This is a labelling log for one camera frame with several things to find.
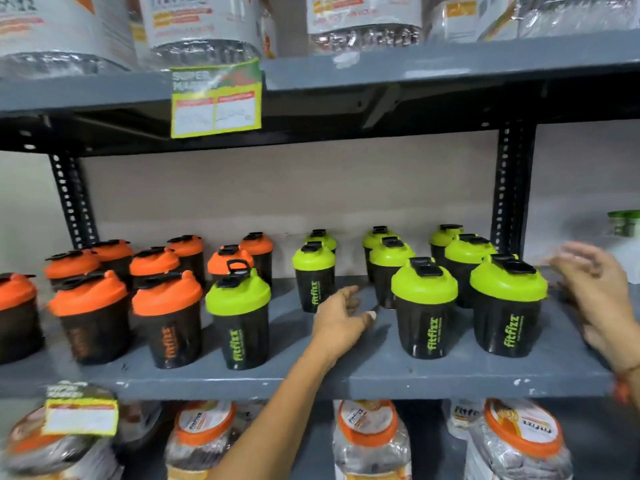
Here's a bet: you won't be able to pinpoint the person's right hand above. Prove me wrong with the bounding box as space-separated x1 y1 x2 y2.
548 241 640 374

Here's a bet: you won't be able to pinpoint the person's left hand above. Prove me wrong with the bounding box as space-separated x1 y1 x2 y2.
312 286 377 364

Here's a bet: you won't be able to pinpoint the person's left forearm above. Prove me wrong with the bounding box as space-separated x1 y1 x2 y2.
207 349 347 480

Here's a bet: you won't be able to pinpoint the person's right forearm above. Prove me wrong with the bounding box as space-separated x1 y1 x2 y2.
620 362 640 413

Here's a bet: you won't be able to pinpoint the white bottle with green lid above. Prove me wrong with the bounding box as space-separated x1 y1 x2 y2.
606 210 640 285

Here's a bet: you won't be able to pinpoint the grey metal shelf board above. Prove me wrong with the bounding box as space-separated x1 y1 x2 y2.
0 30 640 156
0 267 640 401

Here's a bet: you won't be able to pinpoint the row of green-lid shaker bottles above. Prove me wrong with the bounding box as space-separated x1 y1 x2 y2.
205 224 549 372

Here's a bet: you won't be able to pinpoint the black perforated shelf upright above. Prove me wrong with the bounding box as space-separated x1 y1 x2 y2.
48 153 100 250
489 120 537 259

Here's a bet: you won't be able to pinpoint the orange thread wristband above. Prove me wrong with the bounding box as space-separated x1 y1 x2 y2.
612 365 640 406

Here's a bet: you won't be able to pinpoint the row of orange-lid clear jars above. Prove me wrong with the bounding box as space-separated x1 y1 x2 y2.
0 399 575 480

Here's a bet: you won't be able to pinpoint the row of orange-lid shaker bottles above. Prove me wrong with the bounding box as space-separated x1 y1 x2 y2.
0 232 275 370

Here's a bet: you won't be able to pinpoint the large yellow-green shelf tag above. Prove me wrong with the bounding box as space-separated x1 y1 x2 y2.
170 59 264 139

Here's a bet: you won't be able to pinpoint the small yellow shelf tag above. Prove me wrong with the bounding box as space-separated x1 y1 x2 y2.
43 384 120 437

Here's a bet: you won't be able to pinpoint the row of white-label clear jars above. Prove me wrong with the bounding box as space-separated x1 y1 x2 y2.
0 0 640 79

